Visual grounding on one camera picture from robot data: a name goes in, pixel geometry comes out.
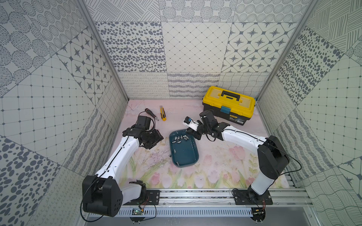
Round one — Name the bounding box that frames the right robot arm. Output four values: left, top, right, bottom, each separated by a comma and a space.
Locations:
183, 110, 290, 196

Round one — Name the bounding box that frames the teal plastic storage tray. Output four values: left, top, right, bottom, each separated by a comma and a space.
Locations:
169, 130, 199, 168

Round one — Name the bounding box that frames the left controller board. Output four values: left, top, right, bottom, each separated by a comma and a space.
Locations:
130, 209, 145, 223

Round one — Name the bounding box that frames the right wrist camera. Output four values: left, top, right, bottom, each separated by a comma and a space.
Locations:
183, 116, 202, 131

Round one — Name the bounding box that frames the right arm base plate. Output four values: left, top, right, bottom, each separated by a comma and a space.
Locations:
232, 188, 273, 205

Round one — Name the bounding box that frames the white slotted cable duct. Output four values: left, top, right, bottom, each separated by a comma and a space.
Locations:
116, 207, 252, 218

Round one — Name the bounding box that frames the aluminium mounting rail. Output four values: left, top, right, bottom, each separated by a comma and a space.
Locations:
80, 187, 313, 209

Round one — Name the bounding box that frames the right controller board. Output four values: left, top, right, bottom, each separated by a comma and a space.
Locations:
250, 208, 266, 223

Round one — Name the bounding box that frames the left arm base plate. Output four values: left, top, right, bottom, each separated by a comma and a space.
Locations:
124, 190, 161, 206

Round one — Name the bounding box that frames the controller board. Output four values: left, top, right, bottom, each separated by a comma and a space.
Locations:
250, 208, 266, 223
130, 209, 145, 223

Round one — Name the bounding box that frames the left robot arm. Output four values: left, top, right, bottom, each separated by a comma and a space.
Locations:
80, 115, 163, 217

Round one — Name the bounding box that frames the yellow utility knife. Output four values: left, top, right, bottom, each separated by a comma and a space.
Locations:
160, 105, 166, 121

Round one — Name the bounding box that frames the yellow black toolbox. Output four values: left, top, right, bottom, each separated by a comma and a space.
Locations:
202, 86, 255, 126

